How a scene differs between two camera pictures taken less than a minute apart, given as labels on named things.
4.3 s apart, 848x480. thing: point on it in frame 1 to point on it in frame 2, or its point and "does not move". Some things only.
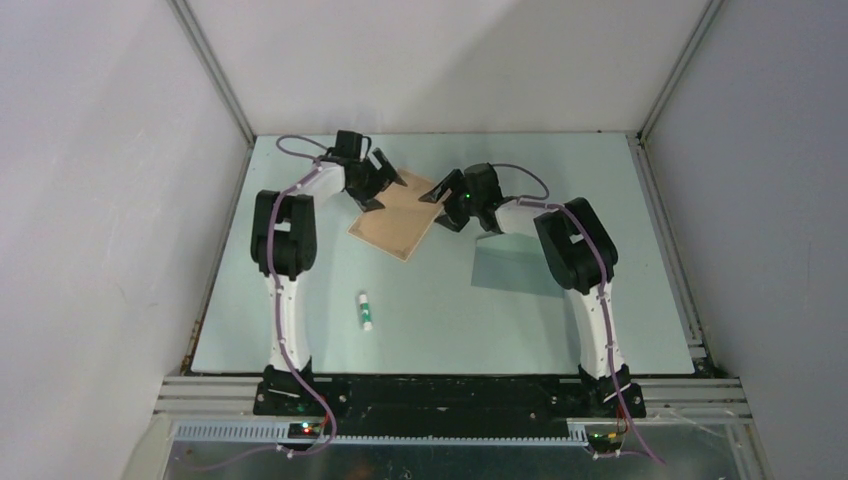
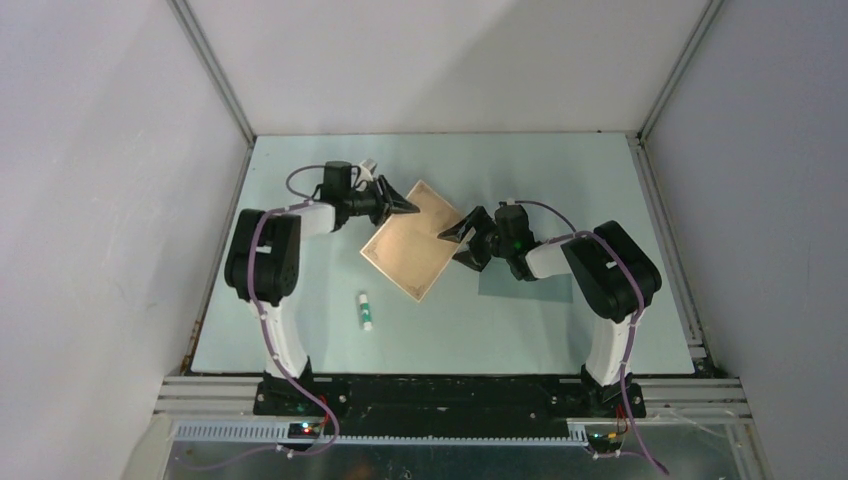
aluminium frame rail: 663,399 does not move
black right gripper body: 462,200 to 501,247
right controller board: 606,442 does not move
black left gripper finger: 387,168 to 396,203
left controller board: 303,430 does not move
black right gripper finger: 455,224 to 478,253
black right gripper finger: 434,195 to 459,231
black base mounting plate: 440,406 does not move
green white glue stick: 365,312 does not move
